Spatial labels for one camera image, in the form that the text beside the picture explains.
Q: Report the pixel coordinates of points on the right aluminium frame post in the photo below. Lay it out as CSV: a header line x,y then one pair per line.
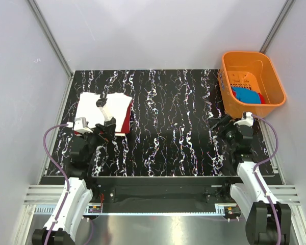
x,y
276,25

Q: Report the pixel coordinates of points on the grey slotted cable duct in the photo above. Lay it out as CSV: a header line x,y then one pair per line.
x,y
151,209

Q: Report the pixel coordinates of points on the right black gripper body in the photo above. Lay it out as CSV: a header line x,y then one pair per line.
x,y
222,123

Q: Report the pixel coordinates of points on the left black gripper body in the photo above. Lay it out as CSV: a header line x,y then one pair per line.
x,y
106,126

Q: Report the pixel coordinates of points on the dark red t shirt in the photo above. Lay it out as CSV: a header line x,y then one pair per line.
x,y
94,115

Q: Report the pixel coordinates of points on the left aluminium frame post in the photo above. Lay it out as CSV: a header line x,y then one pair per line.
x,y
49,36

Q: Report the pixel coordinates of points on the white t shirt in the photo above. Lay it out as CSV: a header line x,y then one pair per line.
x,y
102,100

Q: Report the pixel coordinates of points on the bright red t shirt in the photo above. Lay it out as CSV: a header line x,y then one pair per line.
x,y
262,100

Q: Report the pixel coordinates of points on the blue t shirt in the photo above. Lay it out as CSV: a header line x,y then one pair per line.
x,y
246,95

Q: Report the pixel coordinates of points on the aluminium frame post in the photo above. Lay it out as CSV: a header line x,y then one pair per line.
x,y
49,36
276,25

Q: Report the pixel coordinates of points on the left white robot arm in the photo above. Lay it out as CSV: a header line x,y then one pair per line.
x,y
79,188

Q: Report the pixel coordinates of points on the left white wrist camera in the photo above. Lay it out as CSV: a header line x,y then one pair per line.
x,y
79,126

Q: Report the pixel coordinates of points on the orange plastic basket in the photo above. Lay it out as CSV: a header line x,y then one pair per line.
x,y
254,71

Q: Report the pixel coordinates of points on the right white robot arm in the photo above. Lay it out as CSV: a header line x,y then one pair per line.
x,y
268,221

